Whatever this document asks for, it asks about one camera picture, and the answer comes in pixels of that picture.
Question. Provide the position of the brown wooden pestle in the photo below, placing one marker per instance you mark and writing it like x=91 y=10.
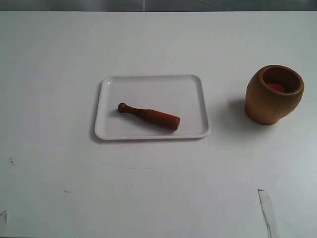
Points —
x=151 y=116

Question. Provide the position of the brown wooden mortar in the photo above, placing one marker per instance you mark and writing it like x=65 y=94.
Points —
x=266 y=106

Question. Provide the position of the red object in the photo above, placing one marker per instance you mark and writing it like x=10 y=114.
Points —
x=277 y=87

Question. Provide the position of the white plastic tray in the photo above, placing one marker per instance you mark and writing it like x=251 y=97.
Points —
x=178 y=95

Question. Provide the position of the clear tape strip right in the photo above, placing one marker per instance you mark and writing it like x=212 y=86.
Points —
x=268 y=214

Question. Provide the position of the clear tape piece left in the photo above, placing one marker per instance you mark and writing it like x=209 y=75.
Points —
x=3 y=220

